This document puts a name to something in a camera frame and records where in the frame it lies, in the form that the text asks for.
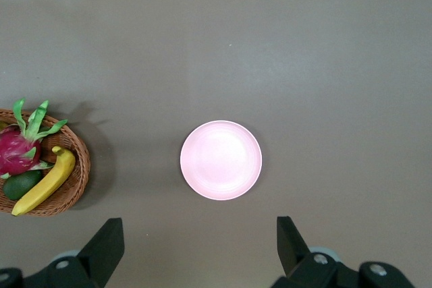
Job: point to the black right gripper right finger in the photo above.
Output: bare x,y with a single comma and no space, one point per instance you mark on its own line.
293,254

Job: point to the brown wicker basket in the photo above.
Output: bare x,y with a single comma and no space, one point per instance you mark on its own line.
72,193

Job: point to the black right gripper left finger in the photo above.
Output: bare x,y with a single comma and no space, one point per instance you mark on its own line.
101,254

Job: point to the pink dragon fruit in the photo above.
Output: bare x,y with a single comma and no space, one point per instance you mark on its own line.
13,153

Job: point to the pink round plate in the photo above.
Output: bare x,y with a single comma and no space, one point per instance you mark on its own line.
221,160

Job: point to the brown table cloth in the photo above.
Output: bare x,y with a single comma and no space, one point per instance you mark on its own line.
303,65

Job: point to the yellow banana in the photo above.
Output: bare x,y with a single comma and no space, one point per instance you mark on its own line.
47,183

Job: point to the green avocado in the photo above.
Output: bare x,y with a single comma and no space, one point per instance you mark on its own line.
18,185

